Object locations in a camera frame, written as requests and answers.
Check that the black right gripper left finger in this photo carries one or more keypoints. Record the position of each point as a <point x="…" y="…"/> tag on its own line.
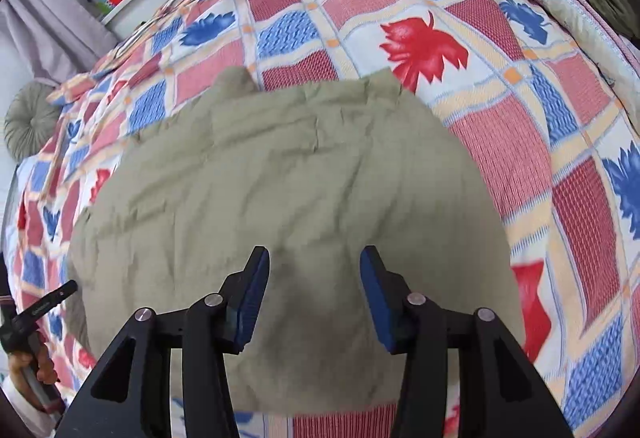
<point x="128" y="393"/>

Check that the khaki puffer jacket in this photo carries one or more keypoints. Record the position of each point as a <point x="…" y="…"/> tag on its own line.
<point x="313" y="173"/>

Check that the round grey-green cushion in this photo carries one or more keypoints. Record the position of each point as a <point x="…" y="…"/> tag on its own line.
<point x="30" y="121"/>

